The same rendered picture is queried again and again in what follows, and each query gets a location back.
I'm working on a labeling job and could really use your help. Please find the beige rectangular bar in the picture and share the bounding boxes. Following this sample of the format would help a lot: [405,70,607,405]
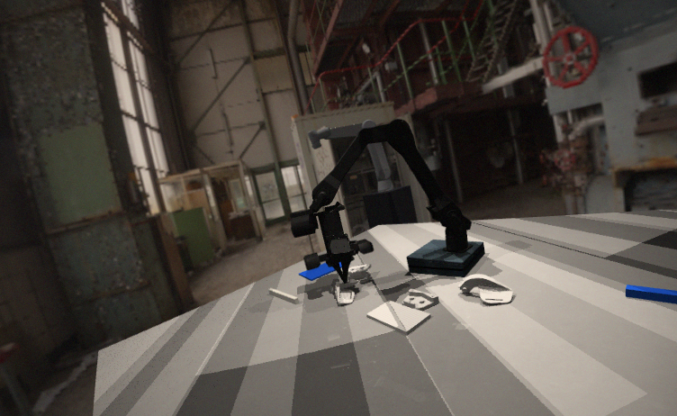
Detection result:
[268,288,299,304]

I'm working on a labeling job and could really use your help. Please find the blue rectangular bar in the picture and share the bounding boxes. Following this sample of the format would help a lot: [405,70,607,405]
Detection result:
[626,285,677,304]

